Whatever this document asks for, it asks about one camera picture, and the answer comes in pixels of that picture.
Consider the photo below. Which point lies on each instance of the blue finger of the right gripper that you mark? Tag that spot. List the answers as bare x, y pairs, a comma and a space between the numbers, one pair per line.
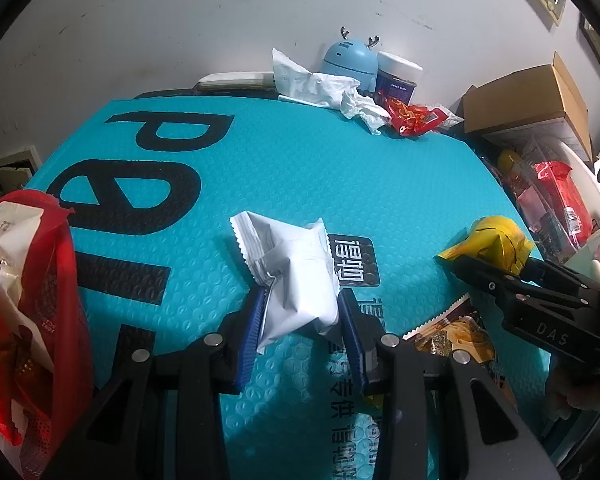
478, 274
552, 276

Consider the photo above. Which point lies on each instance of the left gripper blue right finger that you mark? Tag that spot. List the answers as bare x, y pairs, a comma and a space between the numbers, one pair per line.
360, 334

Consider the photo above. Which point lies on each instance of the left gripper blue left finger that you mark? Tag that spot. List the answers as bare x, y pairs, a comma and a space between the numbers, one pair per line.
246, 335

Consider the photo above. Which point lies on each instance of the yellow snack packet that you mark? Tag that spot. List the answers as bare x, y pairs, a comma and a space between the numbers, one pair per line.
495, 240

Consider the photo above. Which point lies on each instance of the white wrapper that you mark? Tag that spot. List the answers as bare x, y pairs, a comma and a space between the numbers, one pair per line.
295, 265

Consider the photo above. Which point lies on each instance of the brown snack packet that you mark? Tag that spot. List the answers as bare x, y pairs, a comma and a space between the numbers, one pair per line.
460, 327

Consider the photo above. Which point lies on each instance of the red plastic mesh basket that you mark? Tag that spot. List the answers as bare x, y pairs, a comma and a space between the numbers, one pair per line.
39, 408

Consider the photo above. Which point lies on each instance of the white plum drink packet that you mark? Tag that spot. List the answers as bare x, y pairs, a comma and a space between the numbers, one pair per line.
18, 226

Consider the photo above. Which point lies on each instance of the person's right hand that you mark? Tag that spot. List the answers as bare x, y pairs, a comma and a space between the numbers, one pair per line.
565, 392

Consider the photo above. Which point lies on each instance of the red packet side pile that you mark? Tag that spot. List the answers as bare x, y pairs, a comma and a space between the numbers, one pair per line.
566, 200

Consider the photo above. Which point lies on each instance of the red candy bag far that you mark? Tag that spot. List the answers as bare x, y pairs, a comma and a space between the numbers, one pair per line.
412, 121

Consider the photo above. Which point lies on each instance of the brown cardboard box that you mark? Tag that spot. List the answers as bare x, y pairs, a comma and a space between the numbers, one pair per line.
543, 100

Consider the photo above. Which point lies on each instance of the white lidded purple jar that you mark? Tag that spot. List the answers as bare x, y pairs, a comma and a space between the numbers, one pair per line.
397, 77

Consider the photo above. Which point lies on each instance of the crumpled white plastic bag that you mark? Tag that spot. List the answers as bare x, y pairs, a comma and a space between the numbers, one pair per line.
296, 84

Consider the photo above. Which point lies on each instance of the white flat box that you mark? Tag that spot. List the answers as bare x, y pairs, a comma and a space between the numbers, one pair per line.
236, 81

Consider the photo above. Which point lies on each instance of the blue deer humidifier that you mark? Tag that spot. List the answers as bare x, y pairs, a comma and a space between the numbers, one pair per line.
353, 58

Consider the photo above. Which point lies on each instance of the leaning cardboard sheet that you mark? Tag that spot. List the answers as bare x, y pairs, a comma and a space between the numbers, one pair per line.
18, 168

